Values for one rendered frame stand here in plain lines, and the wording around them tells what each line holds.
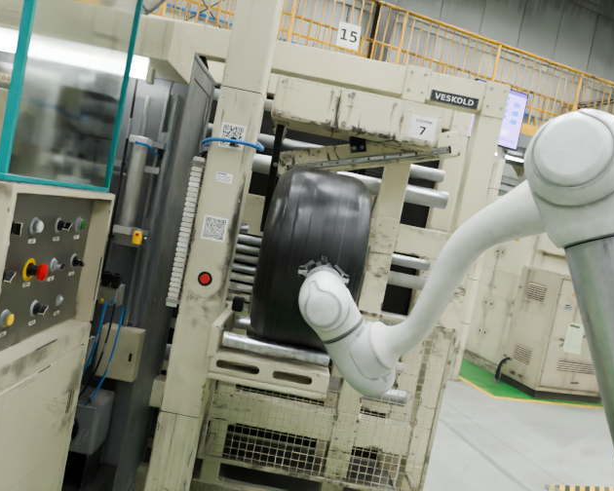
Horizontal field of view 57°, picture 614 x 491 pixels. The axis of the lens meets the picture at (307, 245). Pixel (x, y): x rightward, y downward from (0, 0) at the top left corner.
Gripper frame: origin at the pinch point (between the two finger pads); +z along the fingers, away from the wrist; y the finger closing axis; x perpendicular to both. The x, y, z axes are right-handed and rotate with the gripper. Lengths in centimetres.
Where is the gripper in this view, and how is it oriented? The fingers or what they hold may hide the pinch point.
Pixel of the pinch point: (323, 264)
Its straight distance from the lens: 150.6
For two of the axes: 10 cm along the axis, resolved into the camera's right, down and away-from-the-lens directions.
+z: 0.3, -1.9, 9.8
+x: -2.0, 9.6, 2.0
